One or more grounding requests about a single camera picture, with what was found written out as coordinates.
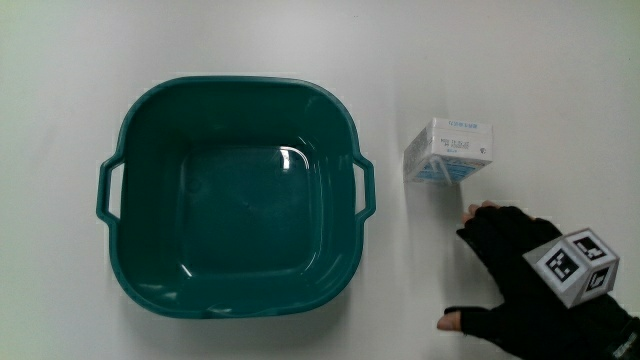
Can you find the person's right hand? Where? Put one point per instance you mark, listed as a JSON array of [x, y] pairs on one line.
[[520, 305]]

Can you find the dark green plastic basin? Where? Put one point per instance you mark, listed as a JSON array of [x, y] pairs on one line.
[[240, 210]]

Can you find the white milk carton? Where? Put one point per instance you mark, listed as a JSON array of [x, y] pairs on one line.
[[459, 145]]

